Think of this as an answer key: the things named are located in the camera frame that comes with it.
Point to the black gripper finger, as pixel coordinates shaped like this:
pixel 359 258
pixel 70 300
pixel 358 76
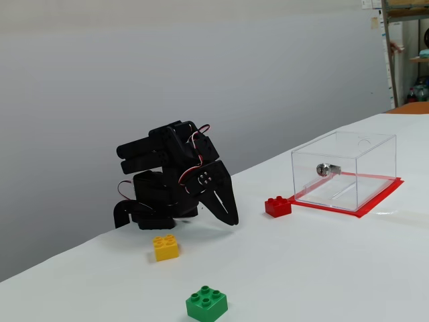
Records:
pixel 209 191
pixel 231 204

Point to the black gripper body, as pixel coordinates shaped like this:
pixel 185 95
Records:
pixel 219 179

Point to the green lego brick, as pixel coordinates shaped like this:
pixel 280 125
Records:
pixel 206 305

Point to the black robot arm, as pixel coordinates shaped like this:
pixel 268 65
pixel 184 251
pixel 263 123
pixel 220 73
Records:
pixel 151 147

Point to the red lego brick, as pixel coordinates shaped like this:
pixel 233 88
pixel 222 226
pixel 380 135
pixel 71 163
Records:
pixel 278 208

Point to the yellow lego brick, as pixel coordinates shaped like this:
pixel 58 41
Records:
pixel 166 250

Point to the transparent plastic box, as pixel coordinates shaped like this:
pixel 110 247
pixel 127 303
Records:
pixel 372 157

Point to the black table clamp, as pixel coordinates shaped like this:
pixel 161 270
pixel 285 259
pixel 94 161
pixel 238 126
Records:
pixel 120 214

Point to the silver cam lock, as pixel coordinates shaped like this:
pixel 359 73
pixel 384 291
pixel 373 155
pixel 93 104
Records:
pixel 326 169

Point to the red base mat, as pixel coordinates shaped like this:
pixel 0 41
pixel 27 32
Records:
pixel 378 201

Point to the orange table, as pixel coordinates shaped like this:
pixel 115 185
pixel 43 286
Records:
pixel 412 108

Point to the red capped bottle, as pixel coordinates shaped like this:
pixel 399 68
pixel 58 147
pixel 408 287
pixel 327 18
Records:
pixel 411 96

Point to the metal shelving rack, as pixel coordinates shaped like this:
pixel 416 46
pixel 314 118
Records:
pixel 388 50

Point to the beige paper wall label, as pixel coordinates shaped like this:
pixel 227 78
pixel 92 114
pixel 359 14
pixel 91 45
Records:
pixel 374 23

